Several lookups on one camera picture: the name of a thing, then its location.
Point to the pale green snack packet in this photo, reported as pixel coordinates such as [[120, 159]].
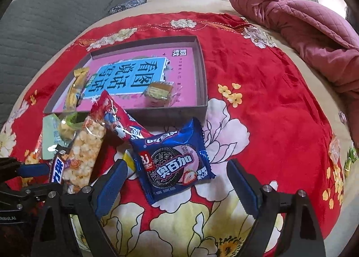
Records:
[[50, 136]]

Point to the dark chocolate bar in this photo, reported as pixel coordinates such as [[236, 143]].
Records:
[[58, 170]]

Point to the yellow gold snack packet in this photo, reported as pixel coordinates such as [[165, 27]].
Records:
[[73, 91]]

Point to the clear orange candy wrapper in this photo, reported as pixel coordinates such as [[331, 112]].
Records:
[[335, 149]]

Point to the gold wrapped small cake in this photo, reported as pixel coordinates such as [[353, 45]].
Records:
[[158, 92]]

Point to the long red snack packet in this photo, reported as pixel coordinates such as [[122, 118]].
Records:
[[117, 122]]

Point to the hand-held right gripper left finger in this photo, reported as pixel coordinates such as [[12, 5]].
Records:
[[109, 189]]

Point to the grey quilted mat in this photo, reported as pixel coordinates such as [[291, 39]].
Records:
[[50, 21]]

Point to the beige bed sheet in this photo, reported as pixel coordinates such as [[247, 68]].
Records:
[[196, 5]]

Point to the pink quilt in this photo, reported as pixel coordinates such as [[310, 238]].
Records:
[[303, 30]]

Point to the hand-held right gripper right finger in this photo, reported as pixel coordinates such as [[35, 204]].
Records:
[[244, 189]]

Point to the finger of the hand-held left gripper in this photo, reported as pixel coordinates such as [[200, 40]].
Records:
[[16, 192], [32, 169]]

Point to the green yellow candy wrapper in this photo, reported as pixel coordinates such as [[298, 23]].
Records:
[[351, 159]]

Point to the blue cookie packet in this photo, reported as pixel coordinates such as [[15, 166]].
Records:
[[168, 161]]

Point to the blue floral cloth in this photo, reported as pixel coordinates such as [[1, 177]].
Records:
[[127, 6]]

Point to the white yellow snack packet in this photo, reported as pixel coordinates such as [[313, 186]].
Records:
[[129, 163]]

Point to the red floral blanket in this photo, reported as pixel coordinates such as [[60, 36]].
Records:
[[252, 133]]

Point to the grey cardboard box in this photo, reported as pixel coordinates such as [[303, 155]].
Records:
[[174, 116]]

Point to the clear puffed rice bar packet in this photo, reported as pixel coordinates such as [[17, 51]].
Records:
[[84, 150]]

